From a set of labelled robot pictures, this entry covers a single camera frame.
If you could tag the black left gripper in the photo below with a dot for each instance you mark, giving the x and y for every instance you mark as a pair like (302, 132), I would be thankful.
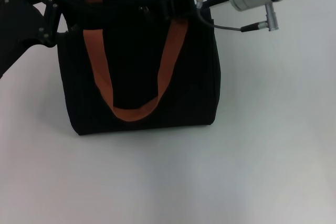
(18, 22)

